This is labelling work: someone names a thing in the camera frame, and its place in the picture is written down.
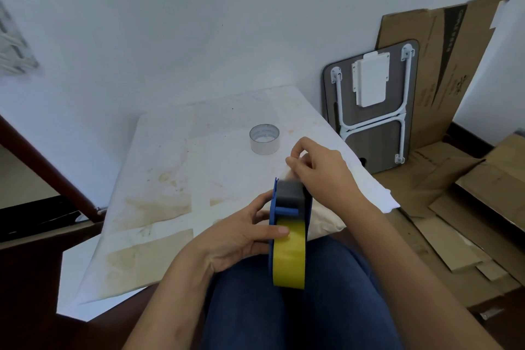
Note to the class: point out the person's left hand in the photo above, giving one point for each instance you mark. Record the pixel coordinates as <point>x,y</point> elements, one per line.
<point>229,239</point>

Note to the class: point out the person's right hand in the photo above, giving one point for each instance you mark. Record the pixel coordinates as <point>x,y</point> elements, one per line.
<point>328,177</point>

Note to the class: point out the person's right thumb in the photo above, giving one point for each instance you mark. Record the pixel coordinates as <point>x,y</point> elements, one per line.
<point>297,169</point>

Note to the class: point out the person's left thumb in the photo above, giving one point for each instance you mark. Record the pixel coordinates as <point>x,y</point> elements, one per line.
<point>268,233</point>

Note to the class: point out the blue tape dispenser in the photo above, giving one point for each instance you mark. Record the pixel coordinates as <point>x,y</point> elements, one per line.
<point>289,206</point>

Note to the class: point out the person's right forearm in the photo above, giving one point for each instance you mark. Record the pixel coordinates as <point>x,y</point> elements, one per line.
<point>414,280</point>

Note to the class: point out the person's left forearm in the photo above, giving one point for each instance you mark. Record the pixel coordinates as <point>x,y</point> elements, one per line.
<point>172,304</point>

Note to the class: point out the yellow tape roll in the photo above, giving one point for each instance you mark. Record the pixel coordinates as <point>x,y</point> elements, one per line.
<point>289,257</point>

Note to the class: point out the clear tape roll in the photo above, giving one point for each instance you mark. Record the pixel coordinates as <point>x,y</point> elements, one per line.
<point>264,139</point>

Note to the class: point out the person's blue jeans leg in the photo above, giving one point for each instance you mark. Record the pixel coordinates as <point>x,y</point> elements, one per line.
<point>299,304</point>

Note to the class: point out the white paper table cover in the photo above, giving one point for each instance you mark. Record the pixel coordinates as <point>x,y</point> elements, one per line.
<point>197,181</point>

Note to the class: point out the folded grey lap table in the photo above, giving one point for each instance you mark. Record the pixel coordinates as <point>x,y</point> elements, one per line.
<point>371,107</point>

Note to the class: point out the flattened cardboard pieces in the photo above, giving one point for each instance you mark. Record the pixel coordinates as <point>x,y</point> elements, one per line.
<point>463,218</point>

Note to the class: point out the large upright cardboard sheet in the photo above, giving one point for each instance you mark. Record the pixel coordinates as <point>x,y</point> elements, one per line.
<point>443,66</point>

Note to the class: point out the dark wooden furniture frame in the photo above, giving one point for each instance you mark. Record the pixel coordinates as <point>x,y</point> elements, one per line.
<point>37,239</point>

